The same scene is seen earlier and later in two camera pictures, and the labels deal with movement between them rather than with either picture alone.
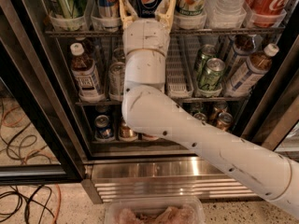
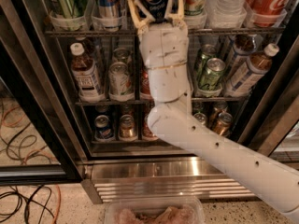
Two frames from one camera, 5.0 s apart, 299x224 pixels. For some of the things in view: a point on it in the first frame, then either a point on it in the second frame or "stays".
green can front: [215, 68] stays
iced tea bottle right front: [248, 75] stays
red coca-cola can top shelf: [266, 4] stays
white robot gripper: [146, 35] → [163, 46]
